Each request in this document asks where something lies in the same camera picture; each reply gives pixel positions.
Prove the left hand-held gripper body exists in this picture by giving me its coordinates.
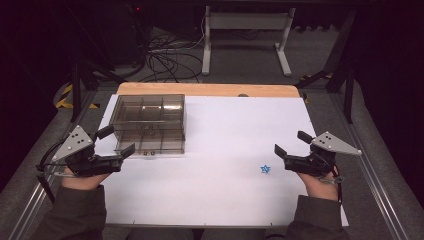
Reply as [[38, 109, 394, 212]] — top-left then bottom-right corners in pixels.
[[52, 125, 124, 178]]

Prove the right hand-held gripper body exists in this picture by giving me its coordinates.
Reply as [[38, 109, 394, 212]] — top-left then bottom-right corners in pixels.
[[283, 130, 363, 177]]

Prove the clear plastic compartment box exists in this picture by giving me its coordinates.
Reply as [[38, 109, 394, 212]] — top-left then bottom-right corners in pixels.
[[109, 94, 187, 156]]

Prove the person's left hand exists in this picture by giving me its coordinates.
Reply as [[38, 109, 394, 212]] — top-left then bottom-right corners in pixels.
[[61, 167, 111, 191]]

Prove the person's right hand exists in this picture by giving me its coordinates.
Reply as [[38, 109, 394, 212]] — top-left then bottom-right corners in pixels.
[[297, 166, 340, 202]]

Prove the yellow black hazard tape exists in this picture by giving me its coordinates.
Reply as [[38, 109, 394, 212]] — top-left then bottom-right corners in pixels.
[[54, 83, 101, 110]]

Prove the black metal stand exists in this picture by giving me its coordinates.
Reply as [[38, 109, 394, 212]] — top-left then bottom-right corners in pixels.
[[68, 59, 128, 123], [294, 9, 356, 125]]

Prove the white table sheet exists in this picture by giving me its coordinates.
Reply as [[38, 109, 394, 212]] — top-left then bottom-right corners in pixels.
[[95, 94, 350, 228]]

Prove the black equipment case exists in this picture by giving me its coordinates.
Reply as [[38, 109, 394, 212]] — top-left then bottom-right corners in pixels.
[[108, 2, 149, 66]]

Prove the left hand-held gripper black cable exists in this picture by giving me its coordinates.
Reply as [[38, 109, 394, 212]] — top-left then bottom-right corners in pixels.
[[35, 139, 69, 205]]

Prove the hand-held gripper black cable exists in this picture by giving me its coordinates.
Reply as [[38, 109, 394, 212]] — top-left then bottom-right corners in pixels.
[[332, 164, 344, 205], [35, 139, 69, 205]]

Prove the right hand-held gripper black cable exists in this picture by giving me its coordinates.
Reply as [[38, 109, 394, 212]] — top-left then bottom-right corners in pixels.
[[332, 164, 344, 205]]

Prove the aluminium frame rail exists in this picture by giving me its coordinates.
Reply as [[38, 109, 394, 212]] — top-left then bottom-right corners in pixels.
[[7, 91, 98, 240], [328, 93, 412, 240]]

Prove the bundle of black floor cables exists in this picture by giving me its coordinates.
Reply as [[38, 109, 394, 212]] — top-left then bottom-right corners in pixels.
[[145, 31, 205, 83]]

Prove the white metal table frame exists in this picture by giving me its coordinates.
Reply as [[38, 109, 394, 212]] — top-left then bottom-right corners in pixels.
[[201, 5, 297, 77]]

